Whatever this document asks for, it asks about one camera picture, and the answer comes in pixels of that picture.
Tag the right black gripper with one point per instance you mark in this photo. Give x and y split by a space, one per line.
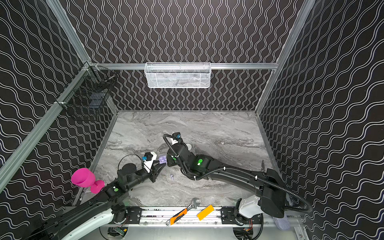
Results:
172 159

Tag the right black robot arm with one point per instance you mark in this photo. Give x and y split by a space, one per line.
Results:
267 196

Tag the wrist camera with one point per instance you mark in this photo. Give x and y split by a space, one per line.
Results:
148 161
176 138

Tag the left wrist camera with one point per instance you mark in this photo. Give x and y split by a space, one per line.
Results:
148 161

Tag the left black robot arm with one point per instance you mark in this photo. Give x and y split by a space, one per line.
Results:
105 207

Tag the pink plastic goblet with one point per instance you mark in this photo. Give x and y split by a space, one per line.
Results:
84 178

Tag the pliers with beige handles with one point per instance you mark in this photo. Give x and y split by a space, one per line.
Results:
263 166

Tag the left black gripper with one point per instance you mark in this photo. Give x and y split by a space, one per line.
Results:
154 174

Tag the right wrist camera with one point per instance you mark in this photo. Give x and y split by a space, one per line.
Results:
176 138

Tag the black wire basket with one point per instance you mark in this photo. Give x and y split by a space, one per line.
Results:
88 101

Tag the grey purple cloth pad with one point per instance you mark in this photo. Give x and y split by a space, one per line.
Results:
282 224

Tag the white wire mesh basket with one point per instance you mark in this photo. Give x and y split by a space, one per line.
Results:
178 75

